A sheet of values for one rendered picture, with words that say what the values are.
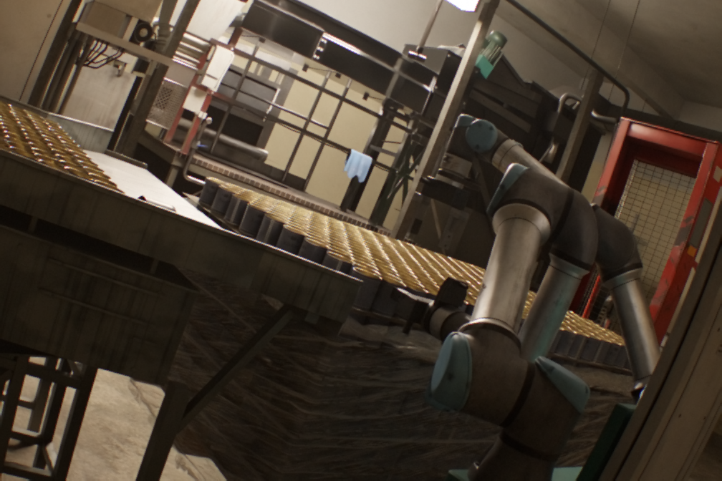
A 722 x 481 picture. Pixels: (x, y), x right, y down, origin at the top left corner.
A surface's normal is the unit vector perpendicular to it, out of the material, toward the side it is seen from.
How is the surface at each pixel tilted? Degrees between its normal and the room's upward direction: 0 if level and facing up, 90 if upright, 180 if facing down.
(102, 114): 90
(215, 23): 99
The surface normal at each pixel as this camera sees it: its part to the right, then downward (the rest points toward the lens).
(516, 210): -0.40, -0.02
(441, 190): -0.80, -0.26
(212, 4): 0.42, 0.40
